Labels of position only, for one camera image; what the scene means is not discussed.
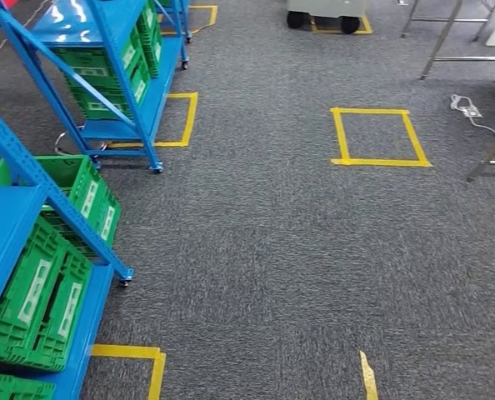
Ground blue metal shelf rack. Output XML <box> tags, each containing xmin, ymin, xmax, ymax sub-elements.
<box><xmin>0</xmin><ymin>0</ymin><xmax>189</xmax><ymax>174</ymax></box>
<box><xmin>0</xmin><ymin>96</ymin><xmax>135</xmax><ymax>400</ymax></box>
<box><xmin>153</xmin><ymin>0</ymin><xmax>193</xmax><ymax>44</ymax></box>

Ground yellow floor tape outline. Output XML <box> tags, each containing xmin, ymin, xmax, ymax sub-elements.
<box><xmin>90</xmin><ymin>343</ymin><xmax>166</xmax><ymax>400</ymax></box>
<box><xmin>310</xmin><ymin>15</ymin><xmax>373</xmax><ymax>36</ymax></box>
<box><xmin>157</xmin><ymin>4</ymin><xmax>218</xmax><ymax>37</ymax></box>

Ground green plastic crate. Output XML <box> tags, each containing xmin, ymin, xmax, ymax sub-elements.
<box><xmin>0</xmin><ymin>371</ymin><xmax>57</xmax><ymax>400</ymax></box>
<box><xmin>0</xmin><ymin>215</ymin><xmax>94</xmax><ymax>372</ymax></box>
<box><xmin>51</xmin><ymin>24</ymin><xmax>153</xmax><ymax>122</ymax></box>
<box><xmin>0</xmin><ymin>154</ymin><xmax>123</xmax><ymax>259</ymax></box>
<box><xmin>135</xmin><ymin>0</ymin><xmax>163</xmax><ymax>79</ymax></box>

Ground white cart black wheels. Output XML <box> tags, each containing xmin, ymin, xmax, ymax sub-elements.
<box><xmin>286</xmin><ymin>0</ymin><xmax>369</xmax><ymax>36</ymax></box>

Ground yellow floor tape scrap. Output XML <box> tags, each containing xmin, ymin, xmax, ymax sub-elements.
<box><xmin>359</xmin><ymin>350</ymin><xmax>380</xmax><ymax>400</ymax></box>

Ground steel workbench frame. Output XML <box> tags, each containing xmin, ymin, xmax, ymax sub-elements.
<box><xmin>400</xmin><ymin>0</ymin><xmax>495</xmax><ymax>43</ymax></box>
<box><xmin>466</xmin><ymin>122</ymin><xmax>495</xmax><ymax>184</ymax></box>
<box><xmin>419</xmin><ymin>0</ymin><xmax>495</xmax><ymax>83</ymax></box>

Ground white floor cable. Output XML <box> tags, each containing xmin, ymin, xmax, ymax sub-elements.
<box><xmin>451</xmin><ymin>93</ymin><xmax>495</xmax><ymax>139</ymax></box>

